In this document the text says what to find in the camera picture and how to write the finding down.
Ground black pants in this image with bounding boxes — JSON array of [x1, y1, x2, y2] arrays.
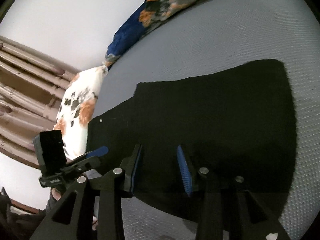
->
[[87, 59, 297, 220]]

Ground person's left hand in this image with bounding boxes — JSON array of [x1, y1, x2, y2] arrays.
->
[[50, 188, 62, 201]]

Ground white floral pillow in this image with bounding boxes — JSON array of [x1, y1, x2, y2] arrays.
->
[[53, 66, 108, 160]]

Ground brown wooden headboard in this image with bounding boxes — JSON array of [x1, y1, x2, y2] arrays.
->
[[1, 37, 75, 168]]

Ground blue floral blanket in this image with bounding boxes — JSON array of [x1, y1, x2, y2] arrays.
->
[[104, 0, 206, 68]]

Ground grey mesh mattress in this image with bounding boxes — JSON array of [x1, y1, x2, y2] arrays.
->
[[94, 0, 319, 239]]

